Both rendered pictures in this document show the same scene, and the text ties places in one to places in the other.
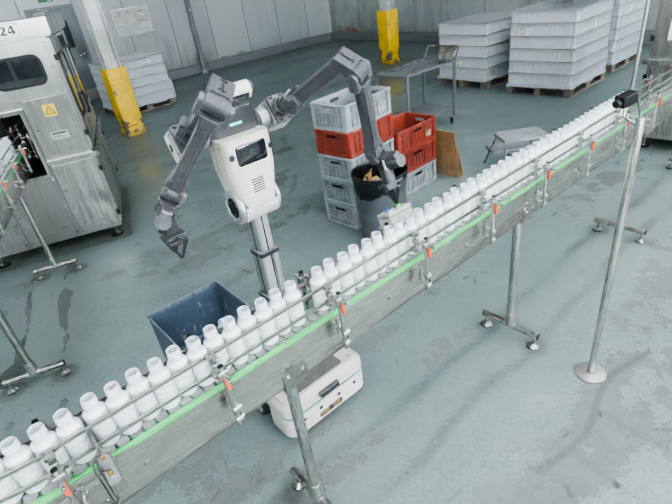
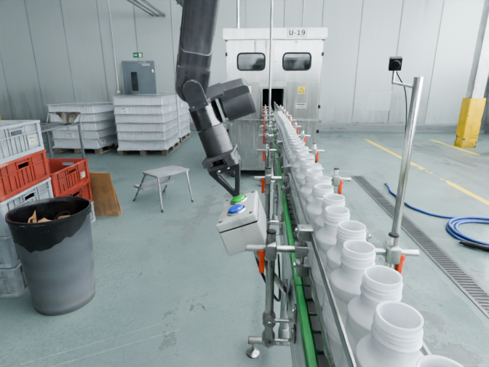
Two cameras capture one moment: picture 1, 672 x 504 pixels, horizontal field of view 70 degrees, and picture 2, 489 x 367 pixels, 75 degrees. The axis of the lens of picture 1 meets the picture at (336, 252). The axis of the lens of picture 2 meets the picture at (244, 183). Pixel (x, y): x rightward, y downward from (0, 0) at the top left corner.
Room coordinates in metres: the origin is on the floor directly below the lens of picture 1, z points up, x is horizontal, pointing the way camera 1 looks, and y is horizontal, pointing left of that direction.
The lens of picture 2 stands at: (1.44, 0.19, 1.35)
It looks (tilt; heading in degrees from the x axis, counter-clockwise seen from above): 17 degrees down; 310
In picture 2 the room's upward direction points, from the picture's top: straight up
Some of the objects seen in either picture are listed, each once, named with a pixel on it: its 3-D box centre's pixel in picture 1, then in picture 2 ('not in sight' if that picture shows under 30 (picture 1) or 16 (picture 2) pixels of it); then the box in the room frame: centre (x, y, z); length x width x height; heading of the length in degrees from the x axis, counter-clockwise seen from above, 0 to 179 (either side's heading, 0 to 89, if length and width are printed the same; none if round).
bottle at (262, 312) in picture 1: (265, 321); not in sight; (1.24, 0.26, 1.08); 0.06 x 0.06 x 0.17
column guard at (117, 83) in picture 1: (123, 101); not in sight; (8.54, 3.19, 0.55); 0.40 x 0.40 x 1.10; 37
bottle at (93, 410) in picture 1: (99, 419); not in sight; (0.92, 0.69, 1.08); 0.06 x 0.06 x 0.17
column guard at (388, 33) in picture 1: (388, 36); not in sight; (11.60, -1.89, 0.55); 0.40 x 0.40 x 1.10; 37
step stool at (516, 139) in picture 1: (515, 149); (161, 185); (4.59, -1.97, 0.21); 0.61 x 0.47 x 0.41; 0
